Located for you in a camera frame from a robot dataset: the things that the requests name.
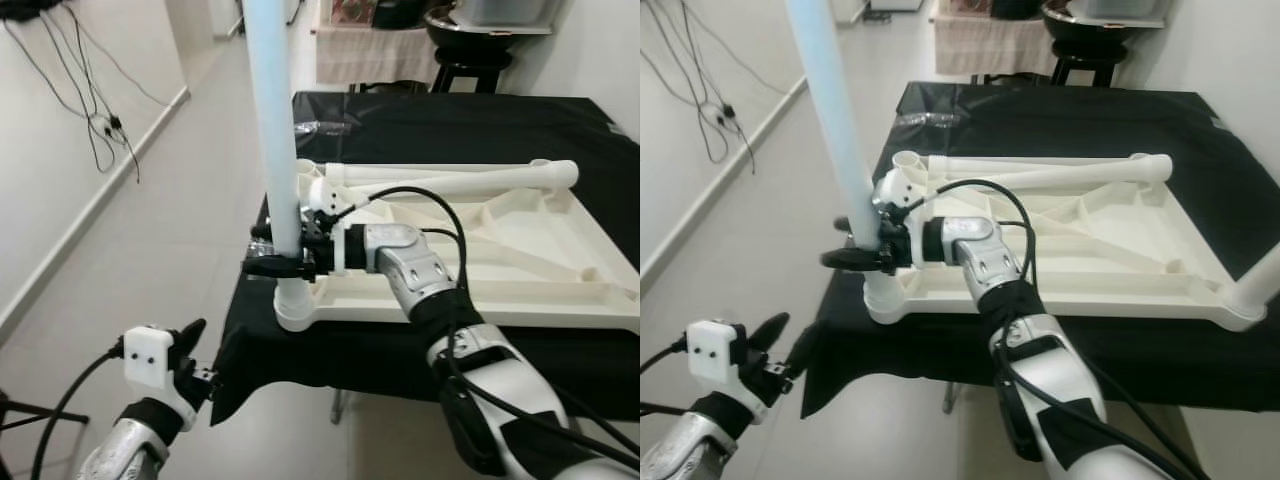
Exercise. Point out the white plastic table leg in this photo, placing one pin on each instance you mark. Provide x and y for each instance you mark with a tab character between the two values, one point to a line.
270	120
1020	162
430	168
1255	295
1100	178
520	182
825	100

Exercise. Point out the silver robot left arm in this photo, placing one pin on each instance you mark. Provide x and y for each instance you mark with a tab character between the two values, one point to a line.
125	450
690	450

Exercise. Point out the clear plastic bag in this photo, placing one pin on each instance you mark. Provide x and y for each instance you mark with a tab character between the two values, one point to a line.
925	119
320	127

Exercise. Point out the grey metal table leg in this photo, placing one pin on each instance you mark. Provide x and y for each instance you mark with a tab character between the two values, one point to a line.
951	396
341	405

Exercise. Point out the black tripod stand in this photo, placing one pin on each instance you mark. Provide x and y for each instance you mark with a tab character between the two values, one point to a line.
45	410

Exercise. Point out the black tablecloth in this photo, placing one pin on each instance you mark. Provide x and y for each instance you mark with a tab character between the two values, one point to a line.
1050	120
480	130

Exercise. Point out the red printed box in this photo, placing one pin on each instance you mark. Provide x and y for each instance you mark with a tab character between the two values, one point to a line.
352	10

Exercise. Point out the black bag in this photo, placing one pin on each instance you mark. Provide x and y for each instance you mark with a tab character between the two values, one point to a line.
398	12

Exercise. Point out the black wok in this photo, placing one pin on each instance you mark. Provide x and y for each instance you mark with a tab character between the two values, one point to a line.
470	30
1090	25

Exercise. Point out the clear plastic storage box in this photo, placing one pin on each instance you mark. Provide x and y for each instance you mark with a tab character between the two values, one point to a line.
1125	8
505	10

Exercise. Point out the black power strip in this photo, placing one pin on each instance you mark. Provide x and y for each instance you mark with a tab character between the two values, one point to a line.
25	8

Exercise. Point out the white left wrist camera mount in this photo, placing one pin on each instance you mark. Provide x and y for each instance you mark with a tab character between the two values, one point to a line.
712	350
150	355

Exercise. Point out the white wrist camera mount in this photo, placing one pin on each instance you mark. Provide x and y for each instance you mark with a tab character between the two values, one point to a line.
890	190
712	350
150	355
325	195

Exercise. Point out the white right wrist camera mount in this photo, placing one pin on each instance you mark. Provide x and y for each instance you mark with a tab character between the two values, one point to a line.
890	190
325	195

